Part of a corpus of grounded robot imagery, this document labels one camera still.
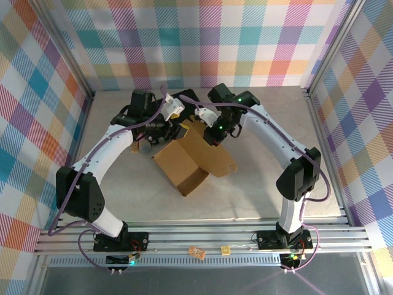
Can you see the small yellow tag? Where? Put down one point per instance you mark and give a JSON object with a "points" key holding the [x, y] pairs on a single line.
{"points": [[225, 250]]}

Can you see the black briefcase with silver fittings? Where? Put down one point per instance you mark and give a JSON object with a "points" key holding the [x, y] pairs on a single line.
{"points": [[188, 94]]}

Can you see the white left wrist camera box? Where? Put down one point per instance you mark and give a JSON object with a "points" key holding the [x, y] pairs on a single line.
{"points": [[172, 107]]}

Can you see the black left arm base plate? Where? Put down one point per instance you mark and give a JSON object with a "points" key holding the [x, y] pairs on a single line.
{"points": [[138, 238]]}

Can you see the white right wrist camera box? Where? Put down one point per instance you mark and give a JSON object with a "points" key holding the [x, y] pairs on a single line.
{"points": [[207, 116]]}

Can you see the grey metal bottom panel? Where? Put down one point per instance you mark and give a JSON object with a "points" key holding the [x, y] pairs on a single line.
{"points": [[199, 281]]}

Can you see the black controller board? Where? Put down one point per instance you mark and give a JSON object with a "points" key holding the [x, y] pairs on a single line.
{"points": [[290, 261], [116, 260]]}

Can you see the black right controller board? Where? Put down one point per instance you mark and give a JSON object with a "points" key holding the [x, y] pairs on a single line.
{"points": [[290, 261]]}

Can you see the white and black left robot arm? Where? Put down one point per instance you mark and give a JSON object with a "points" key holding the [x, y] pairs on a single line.
{"points": [[104, 150]]}

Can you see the brown cardboard box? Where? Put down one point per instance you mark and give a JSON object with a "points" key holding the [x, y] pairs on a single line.
{"points": [[181, 166]]}

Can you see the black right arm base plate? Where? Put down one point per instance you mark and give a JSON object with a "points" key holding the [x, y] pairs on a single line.
{"points": [[267, 239]]}

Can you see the aluminium side rail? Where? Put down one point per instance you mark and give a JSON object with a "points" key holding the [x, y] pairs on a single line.
{"points": [[317, 123], [88, 106]]}

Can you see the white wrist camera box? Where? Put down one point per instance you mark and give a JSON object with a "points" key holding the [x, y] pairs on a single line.
{"points": [[207, 116], [172, 107]]}

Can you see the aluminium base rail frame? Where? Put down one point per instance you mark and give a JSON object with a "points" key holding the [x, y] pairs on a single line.
{"points": [[199, 238]]}

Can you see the aluminium corner post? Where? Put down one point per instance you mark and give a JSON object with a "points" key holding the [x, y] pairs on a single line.
{"points": [[70, 64], [331, 49]]}

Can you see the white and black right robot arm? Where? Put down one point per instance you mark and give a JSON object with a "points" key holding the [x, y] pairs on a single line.
{"points": [[276, 135]]}

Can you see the small orange wooden block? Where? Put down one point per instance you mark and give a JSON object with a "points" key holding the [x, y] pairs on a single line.
{"points": [[134, 148]]}

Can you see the orange printed tag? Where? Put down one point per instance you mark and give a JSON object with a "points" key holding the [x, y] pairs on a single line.
{"points": [[196, 252]]}

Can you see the black left controller board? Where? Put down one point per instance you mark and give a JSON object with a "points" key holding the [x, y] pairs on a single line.
{"points": [[116, 260]]}

